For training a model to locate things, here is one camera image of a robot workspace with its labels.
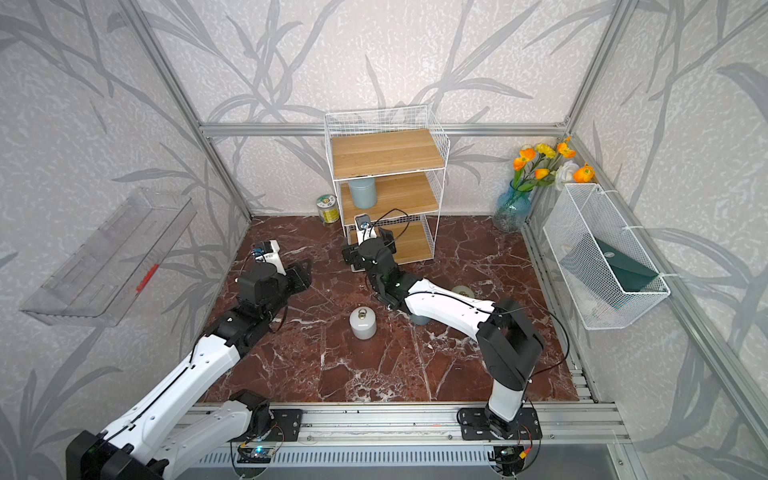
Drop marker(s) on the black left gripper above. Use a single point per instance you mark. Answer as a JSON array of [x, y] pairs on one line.
[[299, 278]]

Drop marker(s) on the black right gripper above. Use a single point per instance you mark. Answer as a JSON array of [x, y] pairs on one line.
[[351, 254]]

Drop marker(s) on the large blue tea canister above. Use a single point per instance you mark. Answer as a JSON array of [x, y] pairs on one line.
[[363, 192]]

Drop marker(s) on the white tea canister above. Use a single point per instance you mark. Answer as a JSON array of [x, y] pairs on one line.
[[363, 323]]

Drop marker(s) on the white wire wooden shelf rack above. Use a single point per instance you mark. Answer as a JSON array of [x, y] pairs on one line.
[[406, 150]]

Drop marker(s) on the beige tea canister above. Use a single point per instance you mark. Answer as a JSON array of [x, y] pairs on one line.
[[463, 290]]

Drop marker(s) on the small blue tea canister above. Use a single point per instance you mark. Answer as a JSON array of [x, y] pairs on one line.
[[419, 320]]

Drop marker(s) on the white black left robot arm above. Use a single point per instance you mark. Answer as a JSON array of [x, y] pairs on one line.
[[198, 372]]

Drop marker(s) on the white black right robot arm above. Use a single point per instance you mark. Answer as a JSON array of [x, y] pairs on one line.
[[510, 344]]

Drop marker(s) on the yellow sunflower seed can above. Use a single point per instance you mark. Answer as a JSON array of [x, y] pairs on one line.
[[328, 209]]

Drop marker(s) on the blue glass vase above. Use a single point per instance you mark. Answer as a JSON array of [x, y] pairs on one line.
[[513, 208]]

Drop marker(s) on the red marker pen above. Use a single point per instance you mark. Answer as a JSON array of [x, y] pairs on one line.
[[146, 279]]

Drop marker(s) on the orange yellow artificial flowers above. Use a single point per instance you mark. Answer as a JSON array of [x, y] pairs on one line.
[[543, 165]]

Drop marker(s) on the dark green box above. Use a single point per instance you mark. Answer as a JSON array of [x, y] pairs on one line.
[[603, 268]]

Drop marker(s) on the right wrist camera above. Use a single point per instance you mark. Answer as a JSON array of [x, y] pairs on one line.
[[365, 228]]

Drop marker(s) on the clear acrylic wall shelf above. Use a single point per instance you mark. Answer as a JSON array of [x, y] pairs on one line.
[[96, 286]]

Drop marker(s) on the white wire wall basket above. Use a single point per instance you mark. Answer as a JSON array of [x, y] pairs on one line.
[[583, 209]]

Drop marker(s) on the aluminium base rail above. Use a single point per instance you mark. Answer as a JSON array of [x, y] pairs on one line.
[[362, 424]]

